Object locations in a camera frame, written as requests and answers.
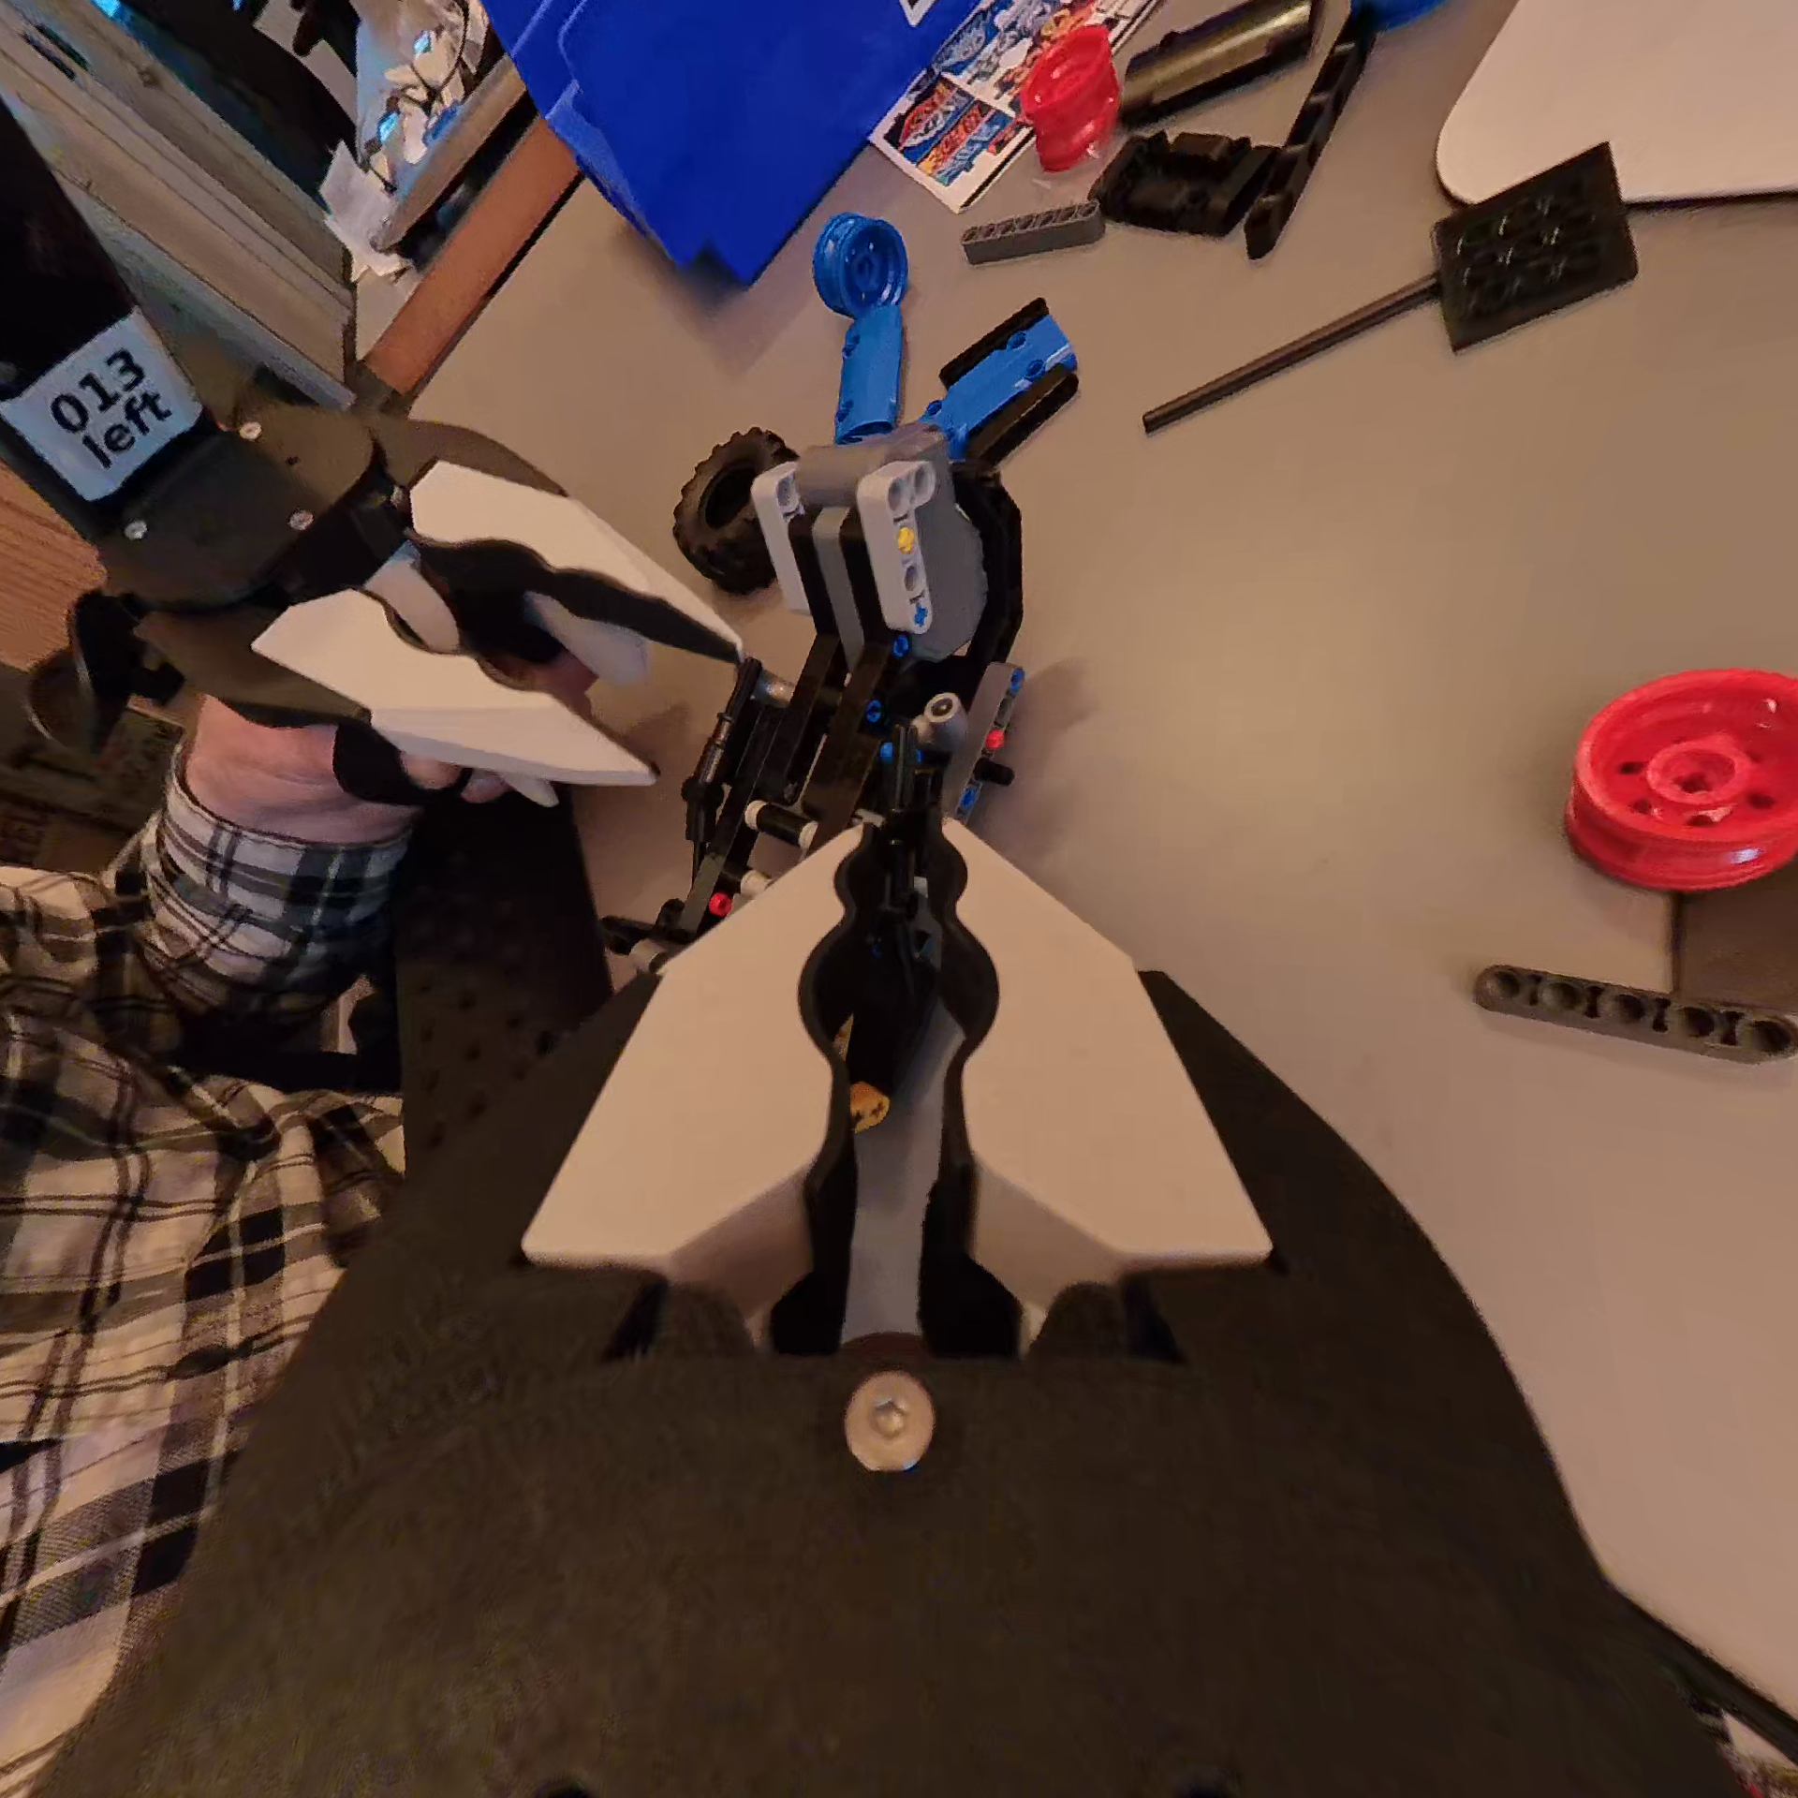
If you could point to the black flat square panel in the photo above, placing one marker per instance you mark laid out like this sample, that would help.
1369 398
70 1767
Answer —
1742 956

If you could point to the black smooth beam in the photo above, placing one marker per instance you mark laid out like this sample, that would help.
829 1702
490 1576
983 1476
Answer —
1033 415

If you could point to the person's plaid shirt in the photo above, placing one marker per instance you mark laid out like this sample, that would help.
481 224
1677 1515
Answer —
84 1405

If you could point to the printed sticker sheet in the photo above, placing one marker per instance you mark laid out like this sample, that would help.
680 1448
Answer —
972 127

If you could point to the blue flat panel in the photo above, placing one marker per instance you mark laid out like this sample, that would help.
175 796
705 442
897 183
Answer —
1010 365

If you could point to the toy truck chassis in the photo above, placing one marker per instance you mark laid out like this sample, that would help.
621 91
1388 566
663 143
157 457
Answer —
929 548

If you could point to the black rubber tyre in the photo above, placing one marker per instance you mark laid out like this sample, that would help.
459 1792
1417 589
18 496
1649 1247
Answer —
718 507

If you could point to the person's left hand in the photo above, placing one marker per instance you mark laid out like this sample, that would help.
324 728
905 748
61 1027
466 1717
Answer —
267 773

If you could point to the cardboard box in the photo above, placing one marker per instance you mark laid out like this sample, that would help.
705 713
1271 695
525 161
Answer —
84 807

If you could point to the blue storage bin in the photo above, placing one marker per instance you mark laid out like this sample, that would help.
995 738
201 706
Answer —
733 127

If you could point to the long black axle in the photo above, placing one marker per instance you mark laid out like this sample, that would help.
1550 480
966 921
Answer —
1728 1692

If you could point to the white book stand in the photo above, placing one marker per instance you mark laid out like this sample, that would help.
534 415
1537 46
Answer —
1658 98

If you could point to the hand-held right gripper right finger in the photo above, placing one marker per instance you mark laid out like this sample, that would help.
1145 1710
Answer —
1113 1124

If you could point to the wooden pillar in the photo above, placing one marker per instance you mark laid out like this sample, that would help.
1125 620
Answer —
42 562

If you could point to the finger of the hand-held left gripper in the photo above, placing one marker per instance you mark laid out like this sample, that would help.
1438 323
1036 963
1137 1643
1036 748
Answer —
424 688
560 526

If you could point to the grey holed beam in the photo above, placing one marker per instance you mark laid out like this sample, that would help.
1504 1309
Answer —
1033 233

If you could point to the black grid plate on axle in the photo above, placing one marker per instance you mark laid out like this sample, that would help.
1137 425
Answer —
1541 253

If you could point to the neighbouring wooden-edged table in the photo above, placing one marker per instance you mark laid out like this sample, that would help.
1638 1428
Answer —
479 267

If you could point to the person's left forearm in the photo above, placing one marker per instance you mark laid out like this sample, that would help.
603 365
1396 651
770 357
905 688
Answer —
253 899

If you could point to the long black beam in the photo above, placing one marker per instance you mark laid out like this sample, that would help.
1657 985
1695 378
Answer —
1313 134

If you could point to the grey desk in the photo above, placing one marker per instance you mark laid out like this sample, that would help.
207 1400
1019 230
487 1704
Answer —
1334 632

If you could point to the black rod with connector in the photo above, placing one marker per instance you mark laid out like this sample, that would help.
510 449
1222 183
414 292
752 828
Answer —
891 879

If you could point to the black beam frame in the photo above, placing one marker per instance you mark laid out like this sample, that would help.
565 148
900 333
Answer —
1182 183

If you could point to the blue curved panel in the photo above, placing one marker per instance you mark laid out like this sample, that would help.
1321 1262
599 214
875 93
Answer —
872 369

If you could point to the black holed beam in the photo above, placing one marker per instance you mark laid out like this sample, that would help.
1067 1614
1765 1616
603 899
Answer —
992 339

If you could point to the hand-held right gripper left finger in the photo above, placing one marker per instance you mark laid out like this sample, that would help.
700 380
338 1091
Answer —
675 1124

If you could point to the red wheel rim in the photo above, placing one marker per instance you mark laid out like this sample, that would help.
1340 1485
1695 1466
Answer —
1071 97
1686 780

